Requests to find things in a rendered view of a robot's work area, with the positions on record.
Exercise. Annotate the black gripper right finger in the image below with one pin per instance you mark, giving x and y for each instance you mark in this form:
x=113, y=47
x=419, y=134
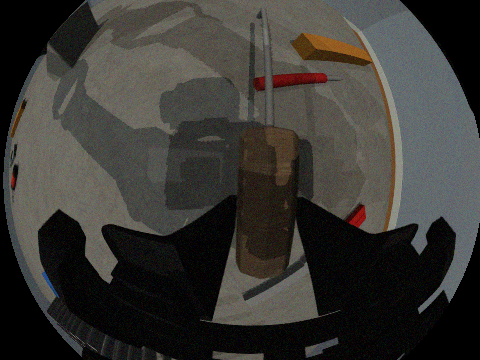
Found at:
x=340, y=255

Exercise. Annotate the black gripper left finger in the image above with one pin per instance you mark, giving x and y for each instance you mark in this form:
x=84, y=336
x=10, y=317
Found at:
x=195, y=255

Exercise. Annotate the orange rectangular bar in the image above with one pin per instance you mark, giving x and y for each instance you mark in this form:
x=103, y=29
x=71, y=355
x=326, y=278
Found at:
x=313, y=47
x=18, y=117

